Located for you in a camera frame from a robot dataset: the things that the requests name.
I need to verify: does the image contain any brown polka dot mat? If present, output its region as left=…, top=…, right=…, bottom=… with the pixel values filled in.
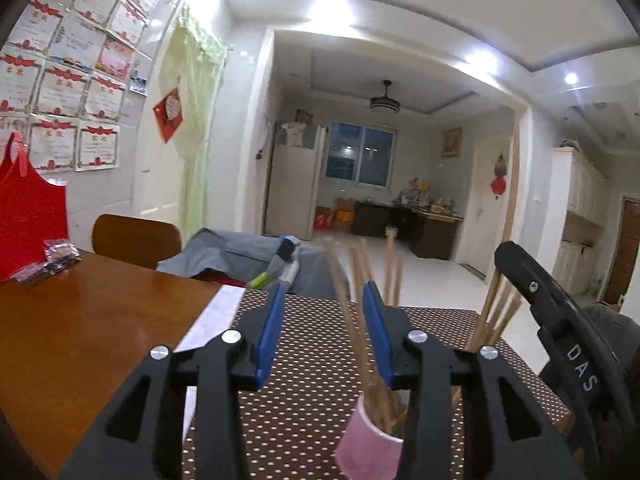
left=239, top=295, right=568, bottom=479

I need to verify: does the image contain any clear plastic packet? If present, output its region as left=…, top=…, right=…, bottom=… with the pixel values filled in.
left=11, top=240, right=81, bottom=283

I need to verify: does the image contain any pink paper cup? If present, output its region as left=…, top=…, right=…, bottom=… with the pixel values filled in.
left=334, top=394, right=404, bottom=480

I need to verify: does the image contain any grey jacket on chair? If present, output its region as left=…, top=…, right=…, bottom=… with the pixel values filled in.
left=156, top=228, right=337, bottom=300

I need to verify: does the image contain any round ceiling fan lamp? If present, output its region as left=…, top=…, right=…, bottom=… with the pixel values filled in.
left=369, top=79, right=401, bottom=115

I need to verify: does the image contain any window with bars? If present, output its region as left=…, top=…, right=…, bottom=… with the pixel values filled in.
left=324, top=122, right=396, bottom=188

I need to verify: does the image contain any small framed picture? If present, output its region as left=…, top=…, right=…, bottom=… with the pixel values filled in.
left=442, top=128, right=463, bottom=158

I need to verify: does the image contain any green door curtain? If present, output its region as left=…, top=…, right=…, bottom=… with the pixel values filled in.
left=158, top=4, right=228, bottom=238

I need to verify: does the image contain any red door ornament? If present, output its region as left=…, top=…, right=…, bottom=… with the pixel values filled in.
left=489, top=154, right=508, bottom=200

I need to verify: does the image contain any red diamond wall decoration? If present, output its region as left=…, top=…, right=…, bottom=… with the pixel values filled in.
left=153, top=87, right=183, bottom=143

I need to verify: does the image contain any dark jacket on chair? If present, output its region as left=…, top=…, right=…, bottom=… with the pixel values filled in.
left=582, top=304, right=639, bottom=365

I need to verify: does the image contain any brown wooden chair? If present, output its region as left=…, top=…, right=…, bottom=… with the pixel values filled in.
left=91, top=214, right=182, bottom=270

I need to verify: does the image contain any dark wooden desk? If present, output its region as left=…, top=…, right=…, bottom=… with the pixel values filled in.
left=352, top=202, right=463, bottom=260

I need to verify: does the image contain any white refrigerator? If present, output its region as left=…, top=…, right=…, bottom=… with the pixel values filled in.
left=264, top=122, right=328, bottom=240

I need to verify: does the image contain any red tote bag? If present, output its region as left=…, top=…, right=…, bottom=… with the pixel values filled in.
left=0, top=132, right=70, bottom=282

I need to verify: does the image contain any white tall cabinet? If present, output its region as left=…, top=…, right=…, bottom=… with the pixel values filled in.
left=538, top=148, right=610, bottom=296

